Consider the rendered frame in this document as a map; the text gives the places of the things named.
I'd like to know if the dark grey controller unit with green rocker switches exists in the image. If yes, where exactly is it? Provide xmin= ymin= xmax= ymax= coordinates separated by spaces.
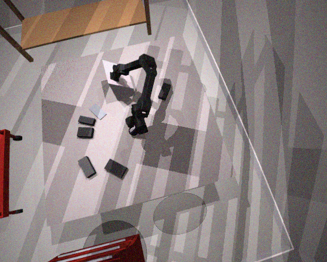
xmin=129 ymin=125 xmax=138 ymax=136

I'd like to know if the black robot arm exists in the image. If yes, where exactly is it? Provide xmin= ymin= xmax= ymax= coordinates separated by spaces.
xmin=110 ymin=54 xmax=157 ymax=131

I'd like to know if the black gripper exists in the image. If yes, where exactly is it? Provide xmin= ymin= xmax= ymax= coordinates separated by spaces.
xmin=138 ymin=126 xmax=148 ymax=135

